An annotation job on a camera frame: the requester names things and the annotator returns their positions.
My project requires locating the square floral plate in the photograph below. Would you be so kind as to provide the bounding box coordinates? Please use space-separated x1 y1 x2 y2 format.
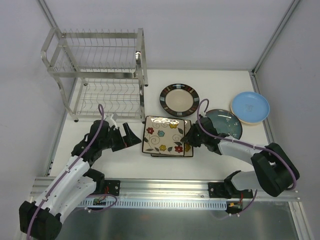
149 119 194 158
141 115 186 156

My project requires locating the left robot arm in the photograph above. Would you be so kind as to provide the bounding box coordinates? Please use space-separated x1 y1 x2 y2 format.
18 120 142 240

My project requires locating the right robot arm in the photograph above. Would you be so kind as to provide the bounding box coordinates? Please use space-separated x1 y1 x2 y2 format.
181 117 300 199

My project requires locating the steel two-tier dish rack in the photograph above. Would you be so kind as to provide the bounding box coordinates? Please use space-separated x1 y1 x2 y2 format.
40 27 149 122

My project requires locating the teal round glazed plate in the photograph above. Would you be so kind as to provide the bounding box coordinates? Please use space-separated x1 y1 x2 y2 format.
205 109 243 140

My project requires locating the round plate dark patterned rim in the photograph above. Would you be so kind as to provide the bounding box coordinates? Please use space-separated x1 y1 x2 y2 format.
159 83 200 118

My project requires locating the cream plate under blue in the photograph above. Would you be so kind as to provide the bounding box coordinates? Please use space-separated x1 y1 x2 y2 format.
230 102 263 126

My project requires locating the light blue round plate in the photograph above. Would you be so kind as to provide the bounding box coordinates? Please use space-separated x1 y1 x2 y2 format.
230 91 270 124

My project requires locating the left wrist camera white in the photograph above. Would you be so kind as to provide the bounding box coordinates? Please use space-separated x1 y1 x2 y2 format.
104 113 119 130

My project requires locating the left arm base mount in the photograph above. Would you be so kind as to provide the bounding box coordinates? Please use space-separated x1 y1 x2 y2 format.
103 179 121 196

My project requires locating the aluminium mounting rail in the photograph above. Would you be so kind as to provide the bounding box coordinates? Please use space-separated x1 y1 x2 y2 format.
29 176 302 202

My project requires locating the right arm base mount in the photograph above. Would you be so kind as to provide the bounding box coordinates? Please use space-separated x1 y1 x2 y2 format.
207 182 229 199

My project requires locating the white slotted cable duct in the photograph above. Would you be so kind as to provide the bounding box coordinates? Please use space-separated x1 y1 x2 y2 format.
78 197 227 211

